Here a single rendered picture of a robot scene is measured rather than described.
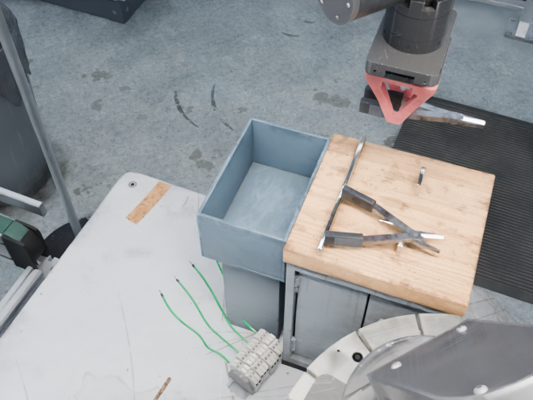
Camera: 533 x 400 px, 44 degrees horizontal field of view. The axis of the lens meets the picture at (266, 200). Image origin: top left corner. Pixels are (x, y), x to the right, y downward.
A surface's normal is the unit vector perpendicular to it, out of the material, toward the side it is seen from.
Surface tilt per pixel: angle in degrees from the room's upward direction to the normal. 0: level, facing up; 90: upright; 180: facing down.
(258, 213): 0
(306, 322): 90
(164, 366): 0
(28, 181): 93
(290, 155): 90
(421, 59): 1
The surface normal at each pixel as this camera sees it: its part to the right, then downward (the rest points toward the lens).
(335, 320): -0.35, 0.73
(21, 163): 0.78, 0.52
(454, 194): 0.00, -0.63
